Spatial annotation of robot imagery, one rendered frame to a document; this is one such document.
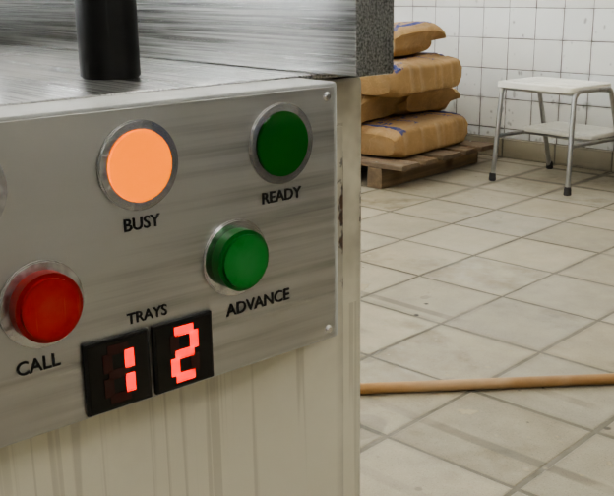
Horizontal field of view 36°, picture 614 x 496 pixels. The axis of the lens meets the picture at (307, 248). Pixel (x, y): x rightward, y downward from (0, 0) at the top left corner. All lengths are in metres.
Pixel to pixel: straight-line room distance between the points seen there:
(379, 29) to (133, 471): 0.26
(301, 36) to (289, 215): 0.10
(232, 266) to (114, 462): 0.12
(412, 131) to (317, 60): 3.75
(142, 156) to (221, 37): 0.18
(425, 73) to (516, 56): 0.68
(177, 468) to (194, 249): 0.13
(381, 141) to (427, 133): 0.26
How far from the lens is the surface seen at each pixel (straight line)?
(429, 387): 2.13
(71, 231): 0.41
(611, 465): 1.91
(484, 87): 4.98
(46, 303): 0.40
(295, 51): 0.53
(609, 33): 4.63
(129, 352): 0.43
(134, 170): 0.41
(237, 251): 0.44
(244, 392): 0.52
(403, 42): 4.40
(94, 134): 0.40
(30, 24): 0.81
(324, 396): 0.57
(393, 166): 4.11
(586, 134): 4.28
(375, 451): 1.88
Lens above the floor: 0.89
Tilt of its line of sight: 16 degrees down
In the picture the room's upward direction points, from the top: 1 degrees counter-clockwise
